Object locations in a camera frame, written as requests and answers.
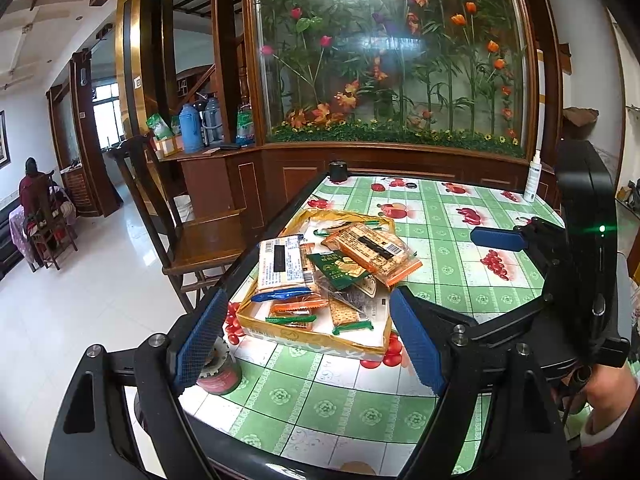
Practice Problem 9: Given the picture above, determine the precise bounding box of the white spray bottle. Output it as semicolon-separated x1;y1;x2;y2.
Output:
522;151;544;205

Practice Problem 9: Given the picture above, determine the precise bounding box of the small green snack packet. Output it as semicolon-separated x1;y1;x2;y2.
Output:
306;251;372;292

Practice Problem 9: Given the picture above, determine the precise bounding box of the green bag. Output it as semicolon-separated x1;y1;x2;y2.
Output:
145;113;174;142

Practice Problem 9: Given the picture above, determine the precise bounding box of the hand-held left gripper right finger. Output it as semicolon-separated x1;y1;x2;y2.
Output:
390;287;576;480

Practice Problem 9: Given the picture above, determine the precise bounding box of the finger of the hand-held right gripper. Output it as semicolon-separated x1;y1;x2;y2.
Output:
470;217;569;282
472;296;556;346

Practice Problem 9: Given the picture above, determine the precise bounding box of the green-edged square cracker packet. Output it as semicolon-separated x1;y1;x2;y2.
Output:
327;292;374;337

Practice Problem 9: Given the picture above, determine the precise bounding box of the dark wooden chair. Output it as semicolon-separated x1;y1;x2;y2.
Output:
104;134;252;313

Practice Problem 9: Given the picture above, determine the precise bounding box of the person's right hand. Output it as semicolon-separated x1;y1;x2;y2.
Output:
582;364;640;433

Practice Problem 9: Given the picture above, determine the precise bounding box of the tape roll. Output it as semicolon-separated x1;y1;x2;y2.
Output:
196;339;244;397

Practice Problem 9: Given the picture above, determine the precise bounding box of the small yellow box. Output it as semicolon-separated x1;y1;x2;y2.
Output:
154;135;184;158

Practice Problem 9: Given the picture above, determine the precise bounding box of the grey thermos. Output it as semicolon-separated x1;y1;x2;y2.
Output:
201;95;224;144

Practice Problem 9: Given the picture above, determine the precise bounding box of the green label water bottle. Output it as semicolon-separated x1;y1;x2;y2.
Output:
235;100;257;148

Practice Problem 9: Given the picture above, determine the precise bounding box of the long orange-edged cracker packet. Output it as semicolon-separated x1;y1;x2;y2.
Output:
321;222;424;289

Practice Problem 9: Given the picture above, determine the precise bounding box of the green fruit-print tablecloth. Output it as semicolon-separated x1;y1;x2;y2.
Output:
177;175;571;480

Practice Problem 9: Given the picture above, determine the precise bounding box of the orange-edged square cracker packet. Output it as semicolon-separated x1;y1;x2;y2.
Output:
271;296;329;317

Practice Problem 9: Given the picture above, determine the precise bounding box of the wooden root ornament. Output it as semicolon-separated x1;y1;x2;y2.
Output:
562;106;599;130

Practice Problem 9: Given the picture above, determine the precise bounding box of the gold and wood pillar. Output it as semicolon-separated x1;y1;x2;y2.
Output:
114;0;177;142

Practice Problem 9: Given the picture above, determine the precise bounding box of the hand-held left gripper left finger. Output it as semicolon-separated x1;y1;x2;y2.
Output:
44;287;230;480

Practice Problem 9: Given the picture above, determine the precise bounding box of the blue thermos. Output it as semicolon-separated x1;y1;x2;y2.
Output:
178;104;205;154

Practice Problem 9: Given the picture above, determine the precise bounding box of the framed wall picture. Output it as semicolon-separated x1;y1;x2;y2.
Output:
0;110;11;169

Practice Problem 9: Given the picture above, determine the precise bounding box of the wooden flower display cabinet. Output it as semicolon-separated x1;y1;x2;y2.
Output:
210;0;565;241

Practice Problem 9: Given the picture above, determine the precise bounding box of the yellow cardboard box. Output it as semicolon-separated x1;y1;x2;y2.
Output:
235;207;397;357

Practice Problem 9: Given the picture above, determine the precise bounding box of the dark dried fruit packet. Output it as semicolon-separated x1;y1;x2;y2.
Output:
320;280;382;322

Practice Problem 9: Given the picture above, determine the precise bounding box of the white label snack packet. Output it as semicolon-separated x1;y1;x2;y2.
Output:
256;235;319;304

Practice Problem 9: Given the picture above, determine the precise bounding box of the person's right forearm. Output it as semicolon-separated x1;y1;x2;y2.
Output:
570;410;640;480

